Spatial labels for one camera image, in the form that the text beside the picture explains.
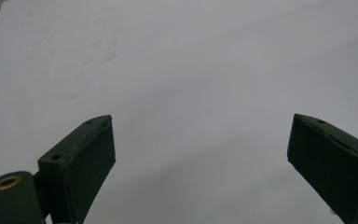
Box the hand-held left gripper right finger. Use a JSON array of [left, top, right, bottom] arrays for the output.
[[286, 113, 358, 224]]

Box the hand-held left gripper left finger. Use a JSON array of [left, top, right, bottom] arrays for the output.
[[37, 114, 117, 224]]

